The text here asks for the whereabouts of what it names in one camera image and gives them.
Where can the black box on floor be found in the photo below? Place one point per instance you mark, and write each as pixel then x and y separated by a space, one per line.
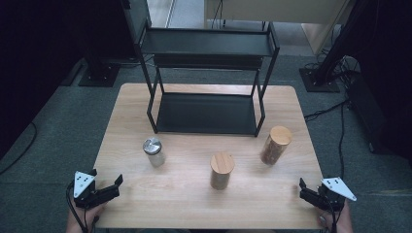
pixel 372 116

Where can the person's right hand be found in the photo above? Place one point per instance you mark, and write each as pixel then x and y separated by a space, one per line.
pixel 344 220

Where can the silver metal canister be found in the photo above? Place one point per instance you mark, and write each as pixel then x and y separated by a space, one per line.
pixel 154 152

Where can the black stand with square base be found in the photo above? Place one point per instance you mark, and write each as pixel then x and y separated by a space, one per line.
pixel 319 82
pixel 98 74

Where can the tall jar with wooden lid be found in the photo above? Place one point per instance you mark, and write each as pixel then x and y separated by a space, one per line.
pixel 275 145

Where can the light wooden cabinet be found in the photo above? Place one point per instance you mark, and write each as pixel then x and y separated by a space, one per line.
pixel 320 35

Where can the dark curtain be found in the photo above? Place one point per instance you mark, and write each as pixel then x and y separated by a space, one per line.
pixel 35 64

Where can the black metal shelf rack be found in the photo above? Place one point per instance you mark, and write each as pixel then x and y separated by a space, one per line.
pixel 207 113

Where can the short jar with wooden lid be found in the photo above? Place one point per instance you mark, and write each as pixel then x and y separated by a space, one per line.
pixel 222 170

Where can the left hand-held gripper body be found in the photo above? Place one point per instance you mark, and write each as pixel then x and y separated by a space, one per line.
pixel 85 191

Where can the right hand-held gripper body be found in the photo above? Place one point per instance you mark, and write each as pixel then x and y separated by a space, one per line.
pixel 333 191

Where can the person's left hand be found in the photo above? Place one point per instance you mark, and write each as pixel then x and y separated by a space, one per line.
pixel 83 216

